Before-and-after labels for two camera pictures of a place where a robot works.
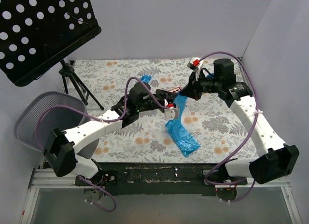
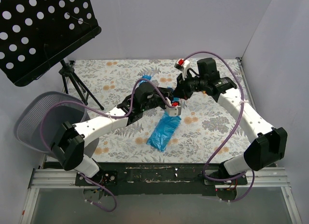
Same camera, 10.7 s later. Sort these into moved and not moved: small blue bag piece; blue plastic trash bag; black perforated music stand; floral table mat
Moved: blue plastic trash bag
Not moved: small blue bag piece; floral table mat; black perforated music stand
